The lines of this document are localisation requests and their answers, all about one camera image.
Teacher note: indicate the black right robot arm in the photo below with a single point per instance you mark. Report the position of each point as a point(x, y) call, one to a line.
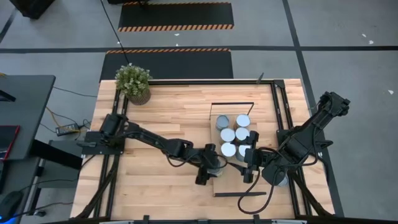
point(311, 127)

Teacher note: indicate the blue peaches can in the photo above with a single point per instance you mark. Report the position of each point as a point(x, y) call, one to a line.
point(242, 152)

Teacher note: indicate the white blue tomato can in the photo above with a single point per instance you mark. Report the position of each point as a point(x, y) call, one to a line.
point(222, 122)

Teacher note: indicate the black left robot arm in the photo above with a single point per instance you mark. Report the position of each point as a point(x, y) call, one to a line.
point(149, 137)

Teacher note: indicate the black hazard stripe floor mat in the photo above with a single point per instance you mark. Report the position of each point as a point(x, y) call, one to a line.
point(175, 14)
point(168, 65)

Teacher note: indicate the green oranges can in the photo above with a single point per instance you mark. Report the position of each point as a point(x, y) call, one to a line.
point(227, 135)

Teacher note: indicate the black power adapter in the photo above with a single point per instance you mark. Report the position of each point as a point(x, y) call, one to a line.
point(66, 129)

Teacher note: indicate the green plant in striped pot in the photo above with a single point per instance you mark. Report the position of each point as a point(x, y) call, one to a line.
point(133, 82)

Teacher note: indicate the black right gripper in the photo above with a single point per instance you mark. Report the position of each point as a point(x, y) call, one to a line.
point(252, 158)

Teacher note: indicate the black desk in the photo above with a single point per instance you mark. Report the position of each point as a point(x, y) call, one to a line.
point(28, 109)

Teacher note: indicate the black aluminium table frame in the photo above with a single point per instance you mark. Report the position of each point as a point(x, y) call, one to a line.
point(202, 82)

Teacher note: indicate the yellow corn can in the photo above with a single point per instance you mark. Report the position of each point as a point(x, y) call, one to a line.
point(242, 120)

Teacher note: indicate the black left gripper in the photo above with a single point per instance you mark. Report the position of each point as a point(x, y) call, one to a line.
point(210, 163)

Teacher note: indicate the silver lid tin can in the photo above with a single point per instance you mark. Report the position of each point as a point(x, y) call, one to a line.
point(283, 182)
point(216, 172)

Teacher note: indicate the green smiling face can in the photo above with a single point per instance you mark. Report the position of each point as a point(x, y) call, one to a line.
point(228, 149)

